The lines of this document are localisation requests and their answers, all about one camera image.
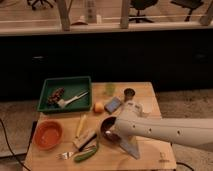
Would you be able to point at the dark purple bowl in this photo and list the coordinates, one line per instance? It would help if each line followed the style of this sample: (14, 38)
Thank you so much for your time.
(106, 130)

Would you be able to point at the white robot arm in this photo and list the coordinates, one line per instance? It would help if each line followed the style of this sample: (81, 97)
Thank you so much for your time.
(196, 133)

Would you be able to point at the green translucent cup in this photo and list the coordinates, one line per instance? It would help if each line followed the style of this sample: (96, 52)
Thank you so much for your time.
(109, 89)

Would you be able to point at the blue sponge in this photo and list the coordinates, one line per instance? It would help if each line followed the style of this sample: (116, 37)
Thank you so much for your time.
(113, 105)

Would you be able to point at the orange fruit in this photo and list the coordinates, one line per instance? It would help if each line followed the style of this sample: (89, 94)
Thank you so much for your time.
(98, 107)

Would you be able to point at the grey metal cup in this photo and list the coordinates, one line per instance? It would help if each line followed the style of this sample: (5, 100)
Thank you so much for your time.
(129, 93)

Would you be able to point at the green plastic tray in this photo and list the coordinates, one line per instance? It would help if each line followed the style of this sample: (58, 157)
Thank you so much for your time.
(72, 86)

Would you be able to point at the white brush in tray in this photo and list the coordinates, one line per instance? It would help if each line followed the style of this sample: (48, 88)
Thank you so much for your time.
(63, 103)

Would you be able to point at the blue folded cloth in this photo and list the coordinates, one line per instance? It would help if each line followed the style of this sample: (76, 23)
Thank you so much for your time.
(130, 145)

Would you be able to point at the orange bowl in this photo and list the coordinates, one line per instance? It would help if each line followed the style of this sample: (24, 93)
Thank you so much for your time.
(48, 135)

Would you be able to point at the green cucumber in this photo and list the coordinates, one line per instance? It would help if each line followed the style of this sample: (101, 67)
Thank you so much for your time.
(87, 155)

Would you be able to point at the silver fork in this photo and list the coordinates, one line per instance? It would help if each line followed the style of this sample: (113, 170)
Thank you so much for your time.
(67, 155)

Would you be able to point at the black office chair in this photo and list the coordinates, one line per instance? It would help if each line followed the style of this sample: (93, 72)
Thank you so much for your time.
(190, 4)
(140, 5)
(43, 3)

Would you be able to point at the black office chair left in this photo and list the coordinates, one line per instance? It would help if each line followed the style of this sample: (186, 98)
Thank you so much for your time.
(43, 3)

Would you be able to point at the black office chair right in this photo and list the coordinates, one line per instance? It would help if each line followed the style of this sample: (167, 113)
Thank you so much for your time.
(190, 4)

